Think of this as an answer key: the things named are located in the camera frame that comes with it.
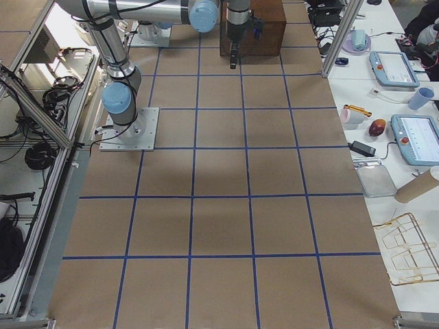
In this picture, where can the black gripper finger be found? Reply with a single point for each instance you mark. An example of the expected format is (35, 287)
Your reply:
(234, 54)

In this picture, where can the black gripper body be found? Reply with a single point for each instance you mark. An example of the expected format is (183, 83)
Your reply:
(235, 32)

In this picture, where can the dark wooden drawer box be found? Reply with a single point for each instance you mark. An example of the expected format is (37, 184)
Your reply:
(267, 41)

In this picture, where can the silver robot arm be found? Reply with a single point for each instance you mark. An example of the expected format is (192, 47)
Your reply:
(120, 96)

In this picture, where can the purple plate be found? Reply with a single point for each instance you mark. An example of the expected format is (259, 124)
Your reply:
(347, 46)

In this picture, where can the teal cup on plate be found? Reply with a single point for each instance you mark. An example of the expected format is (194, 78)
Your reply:
(358, 39)

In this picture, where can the far teach pendant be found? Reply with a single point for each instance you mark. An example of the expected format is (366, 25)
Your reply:
(392, 69)

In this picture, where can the teach pendant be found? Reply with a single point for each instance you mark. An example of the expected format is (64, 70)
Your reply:
(392, 69)
(417, 138)

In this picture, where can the black power adapter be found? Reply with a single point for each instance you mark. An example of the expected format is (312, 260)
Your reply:
(362, 149)

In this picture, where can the red mango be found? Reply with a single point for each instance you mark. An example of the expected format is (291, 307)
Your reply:
(377, 127)

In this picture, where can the light blue cup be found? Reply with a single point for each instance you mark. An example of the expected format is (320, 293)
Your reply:
(422, 96)

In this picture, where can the near teach pendant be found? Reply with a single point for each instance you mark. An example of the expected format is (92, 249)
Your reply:
(417, 138)

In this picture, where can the cardboard tube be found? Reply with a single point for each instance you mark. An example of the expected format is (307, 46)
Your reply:
(418, 186)

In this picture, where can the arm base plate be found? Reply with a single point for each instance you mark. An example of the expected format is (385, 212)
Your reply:
(141, 135)
(149, 34)

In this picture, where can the aluminium frame post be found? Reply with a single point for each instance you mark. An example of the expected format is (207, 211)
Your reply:
(344, 28)

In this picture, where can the gold wire rack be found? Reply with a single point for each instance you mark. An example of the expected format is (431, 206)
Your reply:
(407, 254)

